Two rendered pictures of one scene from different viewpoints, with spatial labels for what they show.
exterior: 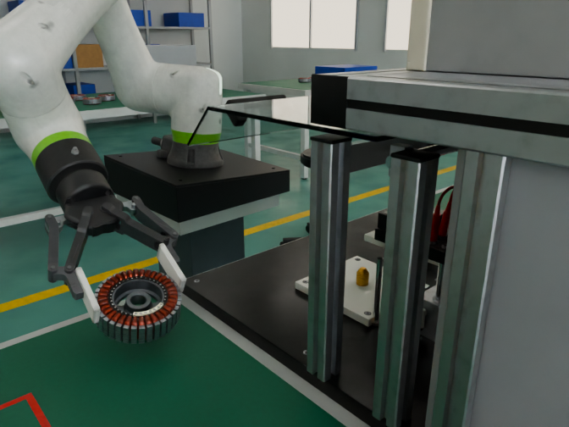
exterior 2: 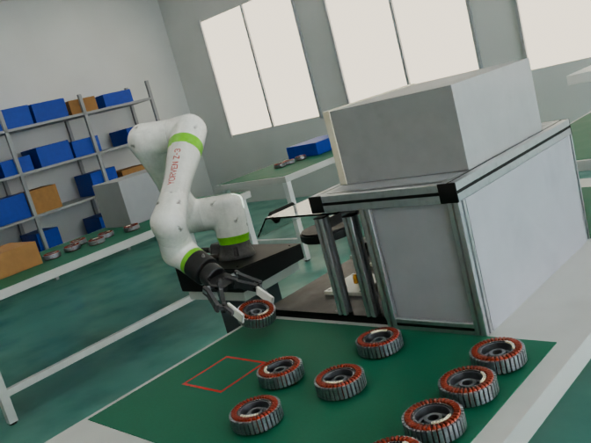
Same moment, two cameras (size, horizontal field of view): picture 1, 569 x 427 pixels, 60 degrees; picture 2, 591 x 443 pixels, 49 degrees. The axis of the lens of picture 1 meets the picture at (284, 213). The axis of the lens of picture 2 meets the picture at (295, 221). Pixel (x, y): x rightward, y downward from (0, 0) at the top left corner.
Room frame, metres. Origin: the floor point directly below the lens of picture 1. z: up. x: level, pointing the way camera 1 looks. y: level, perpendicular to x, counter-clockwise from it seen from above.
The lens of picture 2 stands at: (-1.23, 0.11, 1.40)
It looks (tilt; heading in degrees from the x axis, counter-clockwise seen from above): 11 degrees down; 357
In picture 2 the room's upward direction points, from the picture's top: 15 degrees counter-clockwise
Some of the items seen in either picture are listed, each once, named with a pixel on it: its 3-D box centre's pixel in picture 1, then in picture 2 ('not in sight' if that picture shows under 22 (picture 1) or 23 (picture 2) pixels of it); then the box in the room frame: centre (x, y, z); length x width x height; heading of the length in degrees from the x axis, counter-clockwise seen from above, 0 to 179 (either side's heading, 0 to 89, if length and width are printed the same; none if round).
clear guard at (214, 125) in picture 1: (334, 130); (321, 213); (0.63, -0.06, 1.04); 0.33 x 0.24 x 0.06; 41
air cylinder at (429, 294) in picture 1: (444, 310); not in sight; (0.59, -0.22, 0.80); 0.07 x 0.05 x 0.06; 131
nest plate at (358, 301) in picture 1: (361, 286); (357, 284); (0.69, -0.12, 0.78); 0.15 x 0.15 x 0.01; 41
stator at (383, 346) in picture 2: not in sight; (379, 342); (0.24, -0.08, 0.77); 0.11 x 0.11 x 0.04
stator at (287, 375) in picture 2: not in sight; (280, 372); (0.23, 0.16, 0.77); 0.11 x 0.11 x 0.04
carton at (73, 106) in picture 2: not in sight; (76, 107); (7.22, 1.96, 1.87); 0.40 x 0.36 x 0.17; 40
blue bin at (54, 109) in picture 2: not in sight; (42, 112); (6.92, 2.29, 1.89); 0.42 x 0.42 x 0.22; 41
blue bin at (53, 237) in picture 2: (79, 95); (42, 243); (6.57, 2.68, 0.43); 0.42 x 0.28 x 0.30; 43
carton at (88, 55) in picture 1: (82, 55); (37, 200); (6.66, 2.60, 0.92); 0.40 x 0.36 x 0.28; 42
